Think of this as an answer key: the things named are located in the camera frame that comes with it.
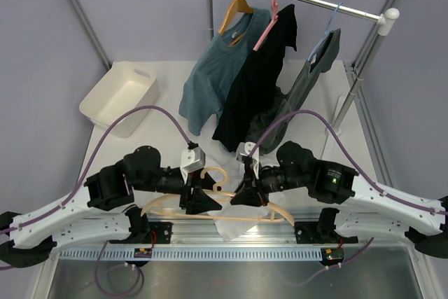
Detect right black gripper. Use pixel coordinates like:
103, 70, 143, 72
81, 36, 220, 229
231, 160, 309, 207

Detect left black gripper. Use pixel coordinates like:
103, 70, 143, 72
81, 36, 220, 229
133, 167, 223, 214

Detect white t shirt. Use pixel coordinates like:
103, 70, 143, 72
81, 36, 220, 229
206, 155, 270, 242

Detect beige plastic hanger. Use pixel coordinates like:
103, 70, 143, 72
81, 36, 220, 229
139, 166, 297, 228

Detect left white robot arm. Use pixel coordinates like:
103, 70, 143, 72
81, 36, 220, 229
1, 146, 222, 269

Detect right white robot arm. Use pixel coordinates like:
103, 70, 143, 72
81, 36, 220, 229
230, 141, 447, 259

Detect black t shirt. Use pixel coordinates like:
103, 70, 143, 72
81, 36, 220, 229
212, 4, 298, 152

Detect teal t shirt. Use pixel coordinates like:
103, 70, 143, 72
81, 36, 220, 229
178, 8, 271, 136

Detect dark grey t shirt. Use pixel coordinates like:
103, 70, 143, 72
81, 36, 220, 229
245, 29, 341, 143

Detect blue plastic hanger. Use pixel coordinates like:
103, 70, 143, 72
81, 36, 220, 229
307, 1, 343, 63

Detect wooden hanger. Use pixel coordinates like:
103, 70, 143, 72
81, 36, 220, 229
218, 0, 253, 36

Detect pink plastic hanger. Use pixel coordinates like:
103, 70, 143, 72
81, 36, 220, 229
252, 0, 287, 51

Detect white plastic bin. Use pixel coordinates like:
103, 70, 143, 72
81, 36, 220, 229
79, 61, 160, 130

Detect metal clothes rack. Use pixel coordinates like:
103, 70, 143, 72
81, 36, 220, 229
206, 0, 400, 135

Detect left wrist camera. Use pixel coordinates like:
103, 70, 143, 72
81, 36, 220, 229
180, 142, 206, 182

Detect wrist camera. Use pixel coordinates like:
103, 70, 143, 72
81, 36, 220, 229
180, 142, 206, 182
236, 141, 260, 178

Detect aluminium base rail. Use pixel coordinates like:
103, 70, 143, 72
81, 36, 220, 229
145, 207, 337, 244

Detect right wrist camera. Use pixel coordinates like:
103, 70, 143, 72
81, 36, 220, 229
236, 141, 260, 178

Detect slotted cable duct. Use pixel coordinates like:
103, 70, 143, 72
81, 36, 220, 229
59, 246, 323, 261

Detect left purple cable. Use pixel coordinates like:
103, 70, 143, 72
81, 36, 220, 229
0, 104, 195, 296

